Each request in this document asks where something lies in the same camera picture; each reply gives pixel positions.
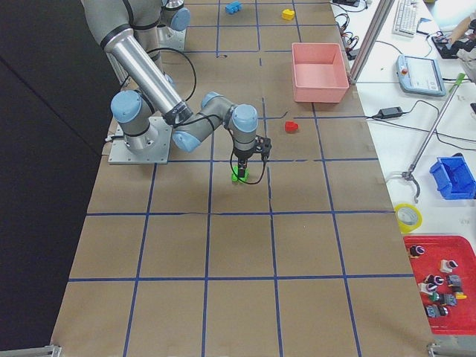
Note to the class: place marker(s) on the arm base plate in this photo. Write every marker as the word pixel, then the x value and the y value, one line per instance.
pixel 169 38
pixel 153 147

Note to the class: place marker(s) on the pink plastic box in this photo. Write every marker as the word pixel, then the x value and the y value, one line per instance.
pixel 318 73

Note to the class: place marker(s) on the yellow tape roll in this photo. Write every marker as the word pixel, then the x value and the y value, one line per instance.
pixel 408 217

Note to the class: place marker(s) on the blue plastic bin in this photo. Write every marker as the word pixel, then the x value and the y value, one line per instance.
pixel 453 177

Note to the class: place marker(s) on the black power adapter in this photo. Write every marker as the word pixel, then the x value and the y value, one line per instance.
pixel 390 112

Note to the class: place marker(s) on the blue toy block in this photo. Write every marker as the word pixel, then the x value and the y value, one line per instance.
pixel 233 7

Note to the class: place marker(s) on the yellow toy block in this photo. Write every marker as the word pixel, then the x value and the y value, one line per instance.
pixel 288 14

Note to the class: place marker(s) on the red toy block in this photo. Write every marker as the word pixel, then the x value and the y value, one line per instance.
pixel 291 126

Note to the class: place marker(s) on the green handled reacher grabber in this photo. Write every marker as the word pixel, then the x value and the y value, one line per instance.
pixel 408 175

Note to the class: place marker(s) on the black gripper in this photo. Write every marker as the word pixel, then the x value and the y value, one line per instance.
pixel 242 154

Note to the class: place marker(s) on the teach pendant tablet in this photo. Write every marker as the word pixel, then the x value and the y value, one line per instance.
pixel 420 75

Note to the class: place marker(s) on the white keyboard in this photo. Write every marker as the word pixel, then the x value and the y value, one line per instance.
pixel 405 19

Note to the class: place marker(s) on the aluminium frame post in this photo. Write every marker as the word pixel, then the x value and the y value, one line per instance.
pixel 376 24

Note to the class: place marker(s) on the red plastic tray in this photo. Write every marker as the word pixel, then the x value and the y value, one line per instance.
pixel 444 270

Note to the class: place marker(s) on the green toy block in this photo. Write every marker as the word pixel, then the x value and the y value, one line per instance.
pixel 235 178

